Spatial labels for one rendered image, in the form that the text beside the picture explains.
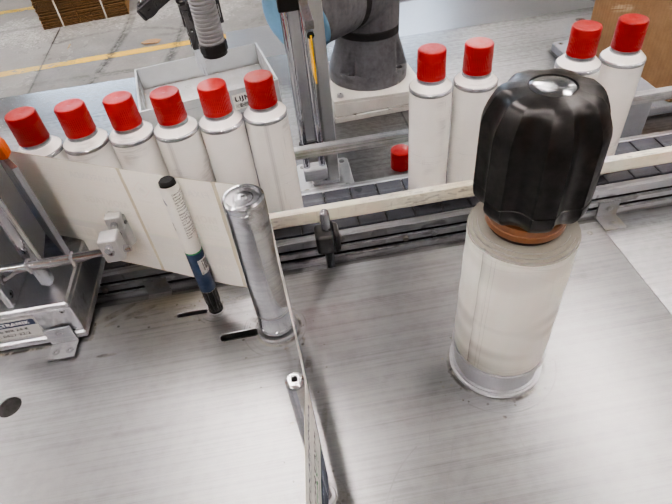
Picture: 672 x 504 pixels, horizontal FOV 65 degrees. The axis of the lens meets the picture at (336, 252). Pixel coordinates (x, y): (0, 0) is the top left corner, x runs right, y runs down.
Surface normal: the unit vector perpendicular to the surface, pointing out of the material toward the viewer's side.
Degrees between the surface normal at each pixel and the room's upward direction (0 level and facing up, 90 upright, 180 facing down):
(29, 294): 0
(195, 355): 0
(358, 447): 0
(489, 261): 93
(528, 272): 92
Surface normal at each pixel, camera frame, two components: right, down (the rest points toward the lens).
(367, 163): -0.09, -0.71
